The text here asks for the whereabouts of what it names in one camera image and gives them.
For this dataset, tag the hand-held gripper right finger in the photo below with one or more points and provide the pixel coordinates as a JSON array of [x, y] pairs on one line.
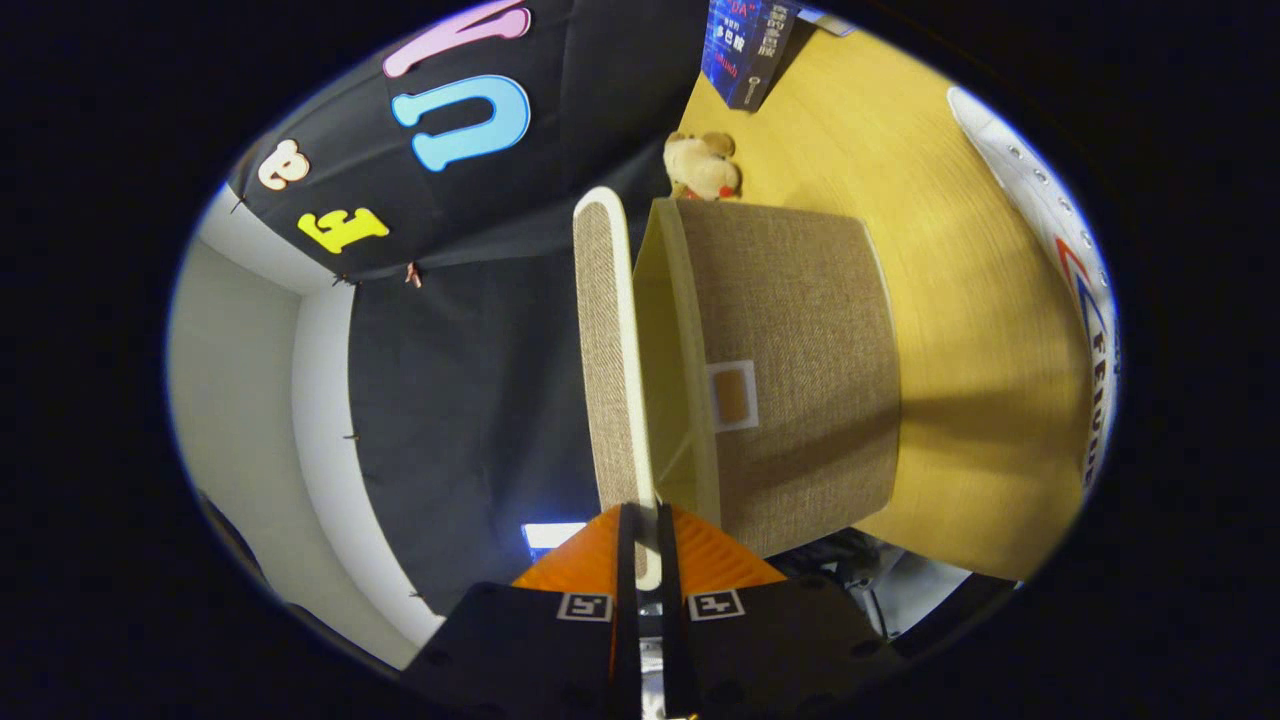
[[760, 650]]

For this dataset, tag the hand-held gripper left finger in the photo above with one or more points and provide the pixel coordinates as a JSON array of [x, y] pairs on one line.
[[560, 650]]

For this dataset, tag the brown fabric storage box lid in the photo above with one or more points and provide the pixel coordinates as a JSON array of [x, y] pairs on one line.
[[605, 350]]

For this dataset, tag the brown fabric storage box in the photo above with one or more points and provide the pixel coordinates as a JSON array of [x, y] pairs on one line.
[[800, 330]]

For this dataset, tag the white striped canvas shoe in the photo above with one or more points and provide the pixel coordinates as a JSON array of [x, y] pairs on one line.
[[1050, 220]]

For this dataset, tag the lit computer monitor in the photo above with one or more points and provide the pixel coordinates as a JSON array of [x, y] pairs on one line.
[[552, 535]]

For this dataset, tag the tan plush dog toy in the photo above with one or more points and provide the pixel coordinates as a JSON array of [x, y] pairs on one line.
[[700, 168]]

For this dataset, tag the dark blue book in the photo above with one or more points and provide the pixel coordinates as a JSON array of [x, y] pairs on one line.
[[745, 50]]

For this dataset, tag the pale blue book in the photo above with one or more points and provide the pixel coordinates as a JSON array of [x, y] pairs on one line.
[[825, 20]]

